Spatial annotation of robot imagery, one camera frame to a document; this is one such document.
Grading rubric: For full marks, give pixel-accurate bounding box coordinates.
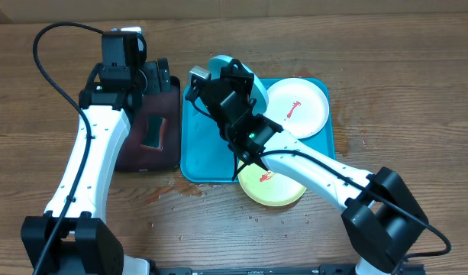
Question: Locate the light blue plate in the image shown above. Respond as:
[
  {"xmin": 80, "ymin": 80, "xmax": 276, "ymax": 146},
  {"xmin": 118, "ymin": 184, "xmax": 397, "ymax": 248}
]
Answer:
[{"xmin": 208, "ymin": 55, "xmax": 269, "ymax": 115}]

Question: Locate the green and orange sponge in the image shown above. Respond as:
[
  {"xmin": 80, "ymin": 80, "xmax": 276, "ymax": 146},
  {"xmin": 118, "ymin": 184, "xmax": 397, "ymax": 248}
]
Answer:
[{"xmin": 140, "ymin": 115, "xmax": 167, "ymax": 151}]

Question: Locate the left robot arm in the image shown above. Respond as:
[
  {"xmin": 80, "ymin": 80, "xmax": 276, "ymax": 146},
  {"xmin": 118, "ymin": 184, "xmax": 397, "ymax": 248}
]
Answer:
[{"xmin": 21, "ymin": 27, "xmax": 155, "ymax": 274}]

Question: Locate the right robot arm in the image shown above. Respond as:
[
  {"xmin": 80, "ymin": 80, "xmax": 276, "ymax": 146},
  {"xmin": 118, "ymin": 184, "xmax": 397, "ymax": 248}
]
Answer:
[{"xmin": 186, "ymin": 56, "xmax": 428, "ymax": 274}]

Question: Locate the black rectangular tray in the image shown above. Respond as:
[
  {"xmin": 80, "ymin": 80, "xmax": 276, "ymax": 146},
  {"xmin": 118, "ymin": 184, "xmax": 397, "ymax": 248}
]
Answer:
[{"xmin": 115, "ymin": 76, "xmax": 181, "ymax": 172}]

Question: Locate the white plate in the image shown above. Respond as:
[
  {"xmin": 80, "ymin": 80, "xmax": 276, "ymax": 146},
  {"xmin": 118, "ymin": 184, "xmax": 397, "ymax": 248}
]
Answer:
[{"xmin": 264, "ymin": 78, "xmax": 329, "ymax": 139}]

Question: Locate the yellow green plate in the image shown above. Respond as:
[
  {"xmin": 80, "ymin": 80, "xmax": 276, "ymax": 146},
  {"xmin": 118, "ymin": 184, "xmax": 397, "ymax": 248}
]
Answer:
[{"xmin": 237, "ymin": 163, "xmax": 306, "ymax": 207}]

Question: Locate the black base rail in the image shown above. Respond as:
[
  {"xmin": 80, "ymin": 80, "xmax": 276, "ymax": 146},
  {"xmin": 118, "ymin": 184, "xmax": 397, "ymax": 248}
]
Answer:
[{"xmin": 153, "ymin": 264, "xmax": 356, "ymax": 275}]

